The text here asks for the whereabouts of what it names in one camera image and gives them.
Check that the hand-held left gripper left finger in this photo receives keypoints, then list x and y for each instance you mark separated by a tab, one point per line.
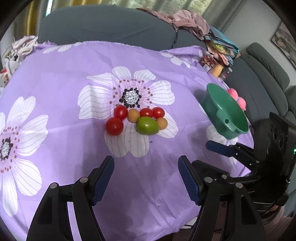
104	180

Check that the stack of folded colourful cloths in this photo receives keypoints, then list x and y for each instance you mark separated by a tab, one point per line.
222	44

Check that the grey recliner sofa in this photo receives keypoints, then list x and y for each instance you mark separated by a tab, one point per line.
266	69

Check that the red patterned snack bag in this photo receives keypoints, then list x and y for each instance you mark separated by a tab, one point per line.
207	60

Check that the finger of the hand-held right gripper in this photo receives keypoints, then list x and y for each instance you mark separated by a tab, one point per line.
208	169
219	148

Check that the green tomato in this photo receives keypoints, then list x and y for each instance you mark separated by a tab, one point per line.
147	125

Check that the red cherry tomato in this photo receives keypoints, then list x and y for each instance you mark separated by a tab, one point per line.
120	112
146	112
158	112

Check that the white patterned cloth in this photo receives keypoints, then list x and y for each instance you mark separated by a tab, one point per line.
23	44

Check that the yellow cylinder bottle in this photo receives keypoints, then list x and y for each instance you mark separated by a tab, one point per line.
217	70

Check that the pink clothes pile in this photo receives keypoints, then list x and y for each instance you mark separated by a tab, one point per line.
192	19

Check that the person's leg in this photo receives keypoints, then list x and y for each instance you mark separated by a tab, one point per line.
275	222

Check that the dark glass jar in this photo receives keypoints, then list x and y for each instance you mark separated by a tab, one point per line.
225	74

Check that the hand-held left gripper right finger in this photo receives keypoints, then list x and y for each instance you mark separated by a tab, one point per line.
188	180

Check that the small tan longan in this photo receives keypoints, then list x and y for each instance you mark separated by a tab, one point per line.
161	123
133	115

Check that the green plastic bowl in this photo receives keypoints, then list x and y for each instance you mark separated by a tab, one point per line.
222	102

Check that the purple floral cloth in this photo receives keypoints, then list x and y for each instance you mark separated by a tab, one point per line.
69	69

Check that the large red tomato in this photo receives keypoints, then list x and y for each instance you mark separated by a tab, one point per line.
114	125

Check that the framed wall picture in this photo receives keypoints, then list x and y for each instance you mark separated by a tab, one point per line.
285	39

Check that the gold patterned curtain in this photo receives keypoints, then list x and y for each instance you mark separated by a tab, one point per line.
34	16

